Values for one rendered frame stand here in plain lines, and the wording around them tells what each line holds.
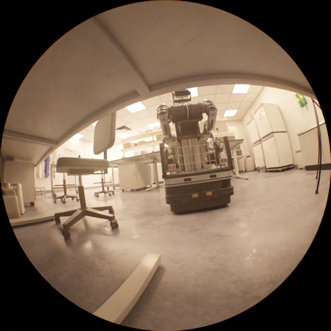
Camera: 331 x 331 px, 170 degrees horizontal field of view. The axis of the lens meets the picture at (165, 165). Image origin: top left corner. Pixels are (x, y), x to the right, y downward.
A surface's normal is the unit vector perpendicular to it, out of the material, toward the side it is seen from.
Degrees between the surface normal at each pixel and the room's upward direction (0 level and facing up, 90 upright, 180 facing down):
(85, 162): 90
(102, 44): 180
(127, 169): 90
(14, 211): 89
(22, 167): 90
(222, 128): 105
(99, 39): 180
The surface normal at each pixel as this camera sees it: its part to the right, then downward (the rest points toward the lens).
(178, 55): 0.11, 0.99
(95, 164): 0.84, -0.15
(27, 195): 0.95, -0.13
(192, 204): -0.13, -0.08
